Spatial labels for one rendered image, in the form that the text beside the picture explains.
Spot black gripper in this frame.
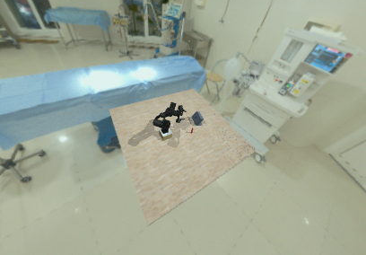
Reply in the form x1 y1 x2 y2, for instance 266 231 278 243
173 105 186 123

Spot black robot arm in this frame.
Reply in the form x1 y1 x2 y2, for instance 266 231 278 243
153 102 183 134

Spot dark grey sloped panel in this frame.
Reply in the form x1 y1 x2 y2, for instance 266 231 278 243
192 111 204 126

